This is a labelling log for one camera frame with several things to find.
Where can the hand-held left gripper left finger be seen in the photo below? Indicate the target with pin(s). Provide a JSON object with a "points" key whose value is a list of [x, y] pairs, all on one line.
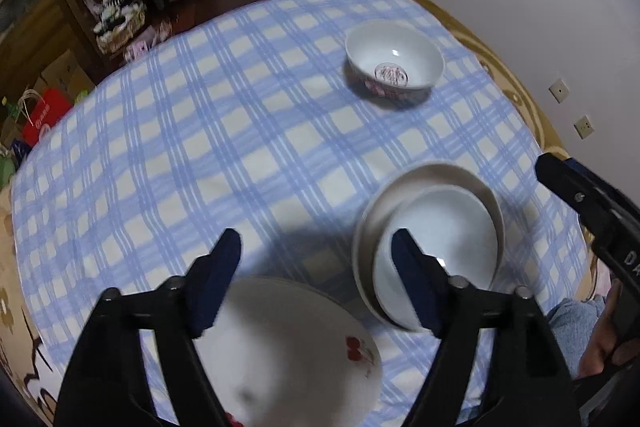
{"points": [[220, 277]]}

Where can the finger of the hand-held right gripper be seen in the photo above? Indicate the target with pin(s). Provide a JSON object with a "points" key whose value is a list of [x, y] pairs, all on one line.
{"points": [[610, 197], [565, 182]]}

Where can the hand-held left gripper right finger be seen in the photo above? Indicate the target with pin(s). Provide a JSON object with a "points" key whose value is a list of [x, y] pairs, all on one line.
{"points": [[410, 272]]}

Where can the small red patterned bowl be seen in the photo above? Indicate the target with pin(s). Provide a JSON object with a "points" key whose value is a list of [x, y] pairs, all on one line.
{"points": [[445, 237], [400, 47]]}

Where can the large white cartoon print bowl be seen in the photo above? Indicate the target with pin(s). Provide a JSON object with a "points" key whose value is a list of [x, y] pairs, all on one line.
{"points": [[425, 179]]}

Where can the white cherry print plate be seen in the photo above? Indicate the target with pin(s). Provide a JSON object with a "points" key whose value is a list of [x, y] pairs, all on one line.
{"points": [[290, 347]]}

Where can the person's right hand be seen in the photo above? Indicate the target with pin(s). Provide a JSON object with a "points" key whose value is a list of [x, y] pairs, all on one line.
{"points": [[600, 342]]}

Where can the grey blue fleece cloth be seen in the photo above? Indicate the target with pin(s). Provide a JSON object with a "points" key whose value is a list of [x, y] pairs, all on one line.
{"points": [[565, 322]]}

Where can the blue plaid cloth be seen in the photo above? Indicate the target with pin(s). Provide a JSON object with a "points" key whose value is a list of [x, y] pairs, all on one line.
{"points": [[200, 132]]}

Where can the blue packet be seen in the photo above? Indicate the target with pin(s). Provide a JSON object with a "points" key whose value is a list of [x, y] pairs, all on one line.
{"points": [[20, 153]]}

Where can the red paper bag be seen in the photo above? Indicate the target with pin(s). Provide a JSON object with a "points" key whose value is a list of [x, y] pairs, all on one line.
{"points": [[45, 117]]}

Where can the green case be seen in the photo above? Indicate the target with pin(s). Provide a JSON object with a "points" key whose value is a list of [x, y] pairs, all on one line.
{"points": [[6, 169]]}

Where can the cardboard box with pink items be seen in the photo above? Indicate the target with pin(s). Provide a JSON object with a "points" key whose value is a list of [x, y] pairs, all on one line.
{"points": [[145, 44]]}

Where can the open cardboard box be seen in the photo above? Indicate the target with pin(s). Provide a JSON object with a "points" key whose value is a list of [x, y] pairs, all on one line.
{"points": [[65, 77]]}

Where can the wicker basket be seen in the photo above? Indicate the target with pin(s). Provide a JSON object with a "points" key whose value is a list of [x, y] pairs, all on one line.
{"points": [[120, 38]]}

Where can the black white striped clothes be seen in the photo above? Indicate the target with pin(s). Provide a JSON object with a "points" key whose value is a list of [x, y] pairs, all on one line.
{"points": [[117, 4]]}

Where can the wooden wardrobe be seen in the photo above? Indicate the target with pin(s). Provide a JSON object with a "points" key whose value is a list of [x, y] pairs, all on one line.
{"points": [[30, 32]]}

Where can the beige wall socket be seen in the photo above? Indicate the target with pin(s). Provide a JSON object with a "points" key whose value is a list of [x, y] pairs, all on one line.
{"points": [[584, 127], [559, 90]]}

